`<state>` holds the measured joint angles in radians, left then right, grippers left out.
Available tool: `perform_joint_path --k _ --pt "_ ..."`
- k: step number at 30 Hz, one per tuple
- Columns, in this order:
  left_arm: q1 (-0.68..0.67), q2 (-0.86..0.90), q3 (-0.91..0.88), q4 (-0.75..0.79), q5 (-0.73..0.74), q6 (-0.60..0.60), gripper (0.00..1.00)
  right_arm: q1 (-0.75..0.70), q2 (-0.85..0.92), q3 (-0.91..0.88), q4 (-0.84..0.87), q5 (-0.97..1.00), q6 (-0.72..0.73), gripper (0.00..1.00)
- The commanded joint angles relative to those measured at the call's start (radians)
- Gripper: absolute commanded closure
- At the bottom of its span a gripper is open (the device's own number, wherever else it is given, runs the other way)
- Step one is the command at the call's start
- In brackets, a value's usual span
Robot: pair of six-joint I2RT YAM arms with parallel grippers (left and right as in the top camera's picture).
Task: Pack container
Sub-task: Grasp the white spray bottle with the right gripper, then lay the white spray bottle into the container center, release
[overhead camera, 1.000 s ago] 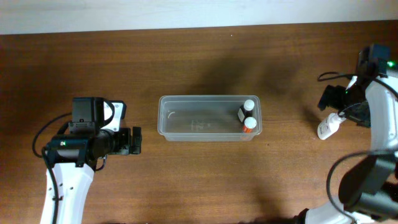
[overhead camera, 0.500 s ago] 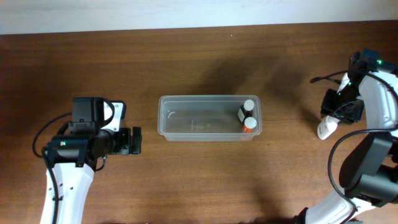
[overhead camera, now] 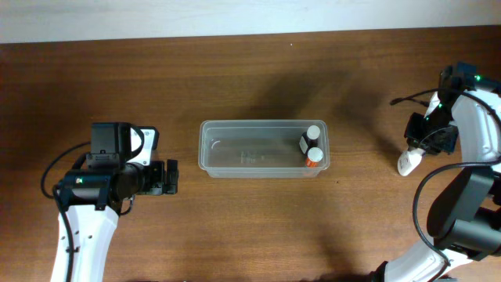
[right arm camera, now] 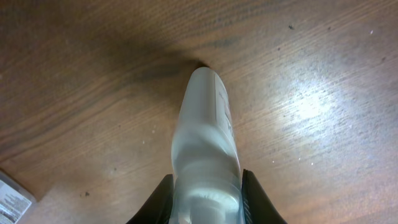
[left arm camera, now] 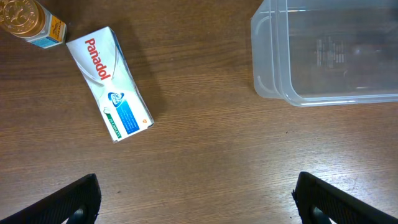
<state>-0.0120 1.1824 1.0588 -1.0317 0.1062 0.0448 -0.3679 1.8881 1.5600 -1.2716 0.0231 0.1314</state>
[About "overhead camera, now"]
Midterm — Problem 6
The white calamine lotion bottle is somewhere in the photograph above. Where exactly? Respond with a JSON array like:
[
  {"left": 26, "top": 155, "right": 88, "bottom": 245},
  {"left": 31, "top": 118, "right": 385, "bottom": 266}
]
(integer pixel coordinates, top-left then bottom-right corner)
[{"left": 397, "top": 146, "right": 425, "bottom": 176}]

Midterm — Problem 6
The orange bottle white cap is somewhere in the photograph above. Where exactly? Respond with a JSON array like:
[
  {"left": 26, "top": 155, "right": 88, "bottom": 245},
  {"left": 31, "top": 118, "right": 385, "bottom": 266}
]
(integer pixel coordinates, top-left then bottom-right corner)
[{"left": 305, "top": 147, "right": 324, "bottom": 168}]

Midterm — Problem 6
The black bottle white cap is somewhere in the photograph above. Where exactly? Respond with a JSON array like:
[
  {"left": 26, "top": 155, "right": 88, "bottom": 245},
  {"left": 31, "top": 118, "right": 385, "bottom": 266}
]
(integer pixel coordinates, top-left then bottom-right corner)
[{"left": 299, "top": 125, "right": 321, "bottom": 154}]

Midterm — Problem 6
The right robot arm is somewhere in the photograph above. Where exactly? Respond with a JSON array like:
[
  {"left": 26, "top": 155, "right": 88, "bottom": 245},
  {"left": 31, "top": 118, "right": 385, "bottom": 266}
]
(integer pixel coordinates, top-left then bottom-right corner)
[{"left": 369, "top": 62, "right": 500, "bottom": 282}]

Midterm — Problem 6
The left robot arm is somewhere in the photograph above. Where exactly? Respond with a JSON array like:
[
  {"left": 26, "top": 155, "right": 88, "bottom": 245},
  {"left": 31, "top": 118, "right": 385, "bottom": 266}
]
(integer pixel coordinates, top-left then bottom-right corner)
[{"left": 48, "top": 122, "right": 179, "bottom": 281}]

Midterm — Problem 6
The clear plastic container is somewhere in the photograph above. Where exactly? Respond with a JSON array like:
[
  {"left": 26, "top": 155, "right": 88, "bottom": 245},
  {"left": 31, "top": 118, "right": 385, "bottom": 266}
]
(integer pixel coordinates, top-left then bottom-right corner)
[{"left": 198, "top": 119, "right": 330, "bottom": 179}]

